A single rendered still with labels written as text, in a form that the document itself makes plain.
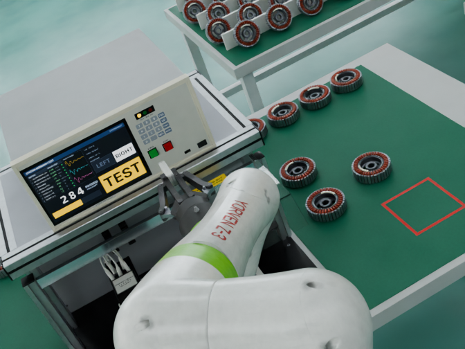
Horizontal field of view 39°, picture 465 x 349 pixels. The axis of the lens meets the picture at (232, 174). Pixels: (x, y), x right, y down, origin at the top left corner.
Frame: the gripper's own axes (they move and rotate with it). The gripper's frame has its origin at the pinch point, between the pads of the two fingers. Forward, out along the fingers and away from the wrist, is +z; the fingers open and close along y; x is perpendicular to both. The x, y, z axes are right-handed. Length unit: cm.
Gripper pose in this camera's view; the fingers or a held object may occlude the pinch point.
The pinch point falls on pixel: (167, 173)
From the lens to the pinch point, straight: 146.6
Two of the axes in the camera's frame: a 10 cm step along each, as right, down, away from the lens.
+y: 8.7, -4.7, 1.6
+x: -3.0, -7.5, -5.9
